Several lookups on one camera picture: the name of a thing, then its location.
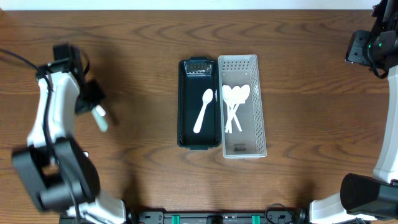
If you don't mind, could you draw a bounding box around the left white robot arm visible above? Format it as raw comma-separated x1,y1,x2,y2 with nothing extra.
12,69,127,223

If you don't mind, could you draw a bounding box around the dark green plastic basket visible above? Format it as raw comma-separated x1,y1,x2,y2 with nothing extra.
177,57,221,150

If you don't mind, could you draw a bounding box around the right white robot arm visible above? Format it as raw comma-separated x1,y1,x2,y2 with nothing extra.
308,29,397,223

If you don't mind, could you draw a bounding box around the clear white plastic basket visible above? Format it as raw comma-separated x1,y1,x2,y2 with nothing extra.
218,54,267,159

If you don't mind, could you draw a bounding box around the white plastic spoon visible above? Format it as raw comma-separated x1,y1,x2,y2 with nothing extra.
224,84,251,133
193,88,213,134
227,86,241,133
222,85,232,133

